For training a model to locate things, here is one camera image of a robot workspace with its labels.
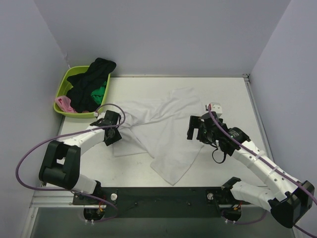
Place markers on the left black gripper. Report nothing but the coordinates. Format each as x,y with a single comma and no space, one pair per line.
112,118

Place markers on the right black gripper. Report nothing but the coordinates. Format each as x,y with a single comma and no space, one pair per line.
196,127

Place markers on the white t shirt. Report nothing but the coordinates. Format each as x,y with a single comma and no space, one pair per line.
159,127

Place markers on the lime green plastic basket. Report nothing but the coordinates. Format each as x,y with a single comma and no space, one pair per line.
65,86

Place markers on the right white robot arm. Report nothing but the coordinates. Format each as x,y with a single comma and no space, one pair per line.
285,197

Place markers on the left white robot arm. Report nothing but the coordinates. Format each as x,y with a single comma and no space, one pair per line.
61,163

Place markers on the green t shirt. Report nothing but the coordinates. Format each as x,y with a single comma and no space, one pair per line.
98,94

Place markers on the black t shirt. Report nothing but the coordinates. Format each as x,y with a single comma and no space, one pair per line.
84,84

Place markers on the pink t shirt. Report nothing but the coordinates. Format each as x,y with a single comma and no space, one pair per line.
63,104

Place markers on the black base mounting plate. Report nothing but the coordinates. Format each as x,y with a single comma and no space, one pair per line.
157,202

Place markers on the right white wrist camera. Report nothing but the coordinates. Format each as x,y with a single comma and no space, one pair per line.
215,108

